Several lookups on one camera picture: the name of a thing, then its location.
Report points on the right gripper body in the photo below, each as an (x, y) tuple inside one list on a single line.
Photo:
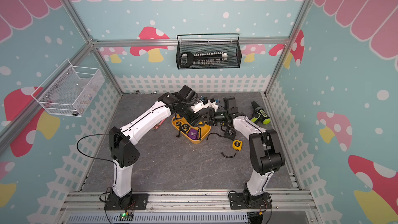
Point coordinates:
[(220, 117)]

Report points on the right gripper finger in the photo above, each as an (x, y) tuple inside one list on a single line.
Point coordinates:
[(209, 120), (208, 112)]

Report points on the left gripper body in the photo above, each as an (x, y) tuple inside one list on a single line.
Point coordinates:
[(192, 117)]

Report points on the black yellow round tape measure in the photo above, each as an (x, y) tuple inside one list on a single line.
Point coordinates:
[(185, 128)]

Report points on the purple tape measure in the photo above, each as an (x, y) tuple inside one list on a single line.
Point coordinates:
[(194, 134)]

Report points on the yellow plastic storage box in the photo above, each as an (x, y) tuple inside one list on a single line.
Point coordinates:
[(178, 121)]

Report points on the black tape measure red label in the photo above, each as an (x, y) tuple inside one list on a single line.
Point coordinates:
[(229, 133)]

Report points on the small yellow tape measure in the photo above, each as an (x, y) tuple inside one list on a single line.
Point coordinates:
[(237, 145)]

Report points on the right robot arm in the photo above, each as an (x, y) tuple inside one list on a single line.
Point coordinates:
[(265, 151)]

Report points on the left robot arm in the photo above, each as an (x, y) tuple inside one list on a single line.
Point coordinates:
[(122, 141)]

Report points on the socket wrench set holder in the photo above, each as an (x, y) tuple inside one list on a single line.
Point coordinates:
[(189, 59)]

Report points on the small electronics board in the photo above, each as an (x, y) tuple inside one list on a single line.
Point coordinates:
[(126, 217)]

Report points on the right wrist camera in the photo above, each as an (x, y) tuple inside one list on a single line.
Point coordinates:
[(214, 104)]

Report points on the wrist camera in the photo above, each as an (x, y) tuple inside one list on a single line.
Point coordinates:
[(214, 104), (198, 106)]

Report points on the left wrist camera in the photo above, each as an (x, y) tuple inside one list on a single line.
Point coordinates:
[(198, 106)]

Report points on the green black cordless drill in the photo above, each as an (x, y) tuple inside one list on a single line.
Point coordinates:
[(259, 115)]

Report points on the black wire wall basket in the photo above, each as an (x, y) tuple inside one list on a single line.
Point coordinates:
[(205, 43)]

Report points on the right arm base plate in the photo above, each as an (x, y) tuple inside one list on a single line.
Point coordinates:
[(243, 200)]

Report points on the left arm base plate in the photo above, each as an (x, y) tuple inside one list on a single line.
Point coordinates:
[(136, 202)]

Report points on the white wire wall basket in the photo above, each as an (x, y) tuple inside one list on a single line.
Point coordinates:
[(69, 90)]

